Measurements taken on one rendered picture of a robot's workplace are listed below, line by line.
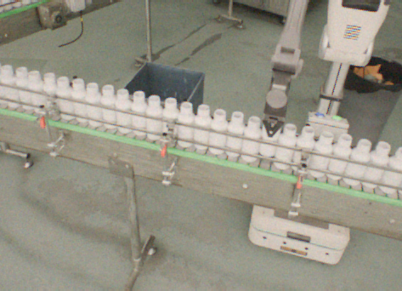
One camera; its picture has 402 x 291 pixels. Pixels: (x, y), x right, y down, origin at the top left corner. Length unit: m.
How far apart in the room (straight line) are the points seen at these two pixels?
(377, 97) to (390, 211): 1.51
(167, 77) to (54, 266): 1.17
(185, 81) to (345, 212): 1.00
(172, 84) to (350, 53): 0.88
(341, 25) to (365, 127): 1.42
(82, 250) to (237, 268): 0.86
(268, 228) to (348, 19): 1.15
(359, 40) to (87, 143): 1.17
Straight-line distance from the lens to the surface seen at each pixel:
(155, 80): 1.98
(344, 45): 1.69
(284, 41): 1.05
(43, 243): 2.42
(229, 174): 1.33
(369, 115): 2.88
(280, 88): 1.00
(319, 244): 2.17
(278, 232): 2.14
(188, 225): 2.36
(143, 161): 1.42
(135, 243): 1.93
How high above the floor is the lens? 1.90
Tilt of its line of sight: 35 degrees down
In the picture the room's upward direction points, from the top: 5 degrees clockwise
